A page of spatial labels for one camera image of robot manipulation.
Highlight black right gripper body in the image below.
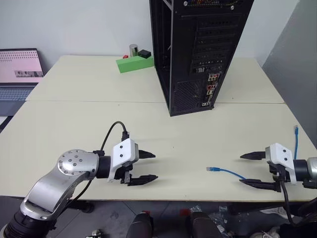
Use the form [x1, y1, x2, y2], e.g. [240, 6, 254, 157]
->
[266, 161, 292, 193]

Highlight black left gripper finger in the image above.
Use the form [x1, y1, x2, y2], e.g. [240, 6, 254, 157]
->
[141, 149, 157, 160]
[128, 175, 159, 187]

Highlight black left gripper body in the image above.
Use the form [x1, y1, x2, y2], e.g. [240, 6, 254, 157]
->
[115, 149, 144, 186]

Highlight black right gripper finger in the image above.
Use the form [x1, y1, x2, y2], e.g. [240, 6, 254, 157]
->
[238, 178, 275, 192]
[239, 151, 267, 161]

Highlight dark rounded shape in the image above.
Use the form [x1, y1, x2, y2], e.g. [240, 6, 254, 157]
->
[185, 210, 225, 238]
[126, 210, 155, 238]

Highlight white shoe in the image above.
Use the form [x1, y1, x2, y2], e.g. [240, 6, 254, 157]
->
[249, 226, 282, 238]

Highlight clear plastic wrappers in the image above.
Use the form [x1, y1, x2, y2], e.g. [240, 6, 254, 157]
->
[189, 203, 235, 238]

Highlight green rectangular box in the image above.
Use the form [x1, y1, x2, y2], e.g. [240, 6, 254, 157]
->
[115, 56, 155, 74]

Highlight small black box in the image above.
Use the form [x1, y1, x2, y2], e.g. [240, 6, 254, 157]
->
[138, 49, 152, 60]

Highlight silver metal cylinder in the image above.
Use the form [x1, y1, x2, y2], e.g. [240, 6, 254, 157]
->
[129, 44, 140, 58]

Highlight black computer tower case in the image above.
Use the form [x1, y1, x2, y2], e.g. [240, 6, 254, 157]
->
[149, 0, 255, 118]

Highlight open laptop with pink screen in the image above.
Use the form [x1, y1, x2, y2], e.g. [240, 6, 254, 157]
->
[0, 48, 46, 117]

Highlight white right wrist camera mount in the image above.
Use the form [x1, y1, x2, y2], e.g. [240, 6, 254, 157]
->
[265, 142, 298, 186]

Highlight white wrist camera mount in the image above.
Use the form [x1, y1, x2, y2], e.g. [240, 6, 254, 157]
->
[107, 138, 140, 183]
[265, 142, 298, 186]

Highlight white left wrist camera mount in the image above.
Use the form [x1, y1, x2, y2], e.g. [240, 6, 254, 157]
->
[107, 138, 140, 183]

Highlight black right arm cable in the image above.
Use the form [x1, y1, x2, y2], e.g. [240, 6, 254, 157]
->
[279, 181, 298, 228]

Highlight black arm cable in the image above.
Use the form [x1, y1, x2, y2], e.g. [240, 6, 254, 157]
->
[69, 120, 131, 203]
[279, 181, 298, 228]

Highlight blue ethernet cable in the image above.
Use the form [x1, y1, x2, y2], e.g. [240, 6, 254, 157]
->
[206, 125, 300, 180]

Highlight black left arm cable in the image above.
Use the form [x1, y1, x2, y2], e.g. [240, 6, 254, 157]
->
[69, 120, 131, 203]

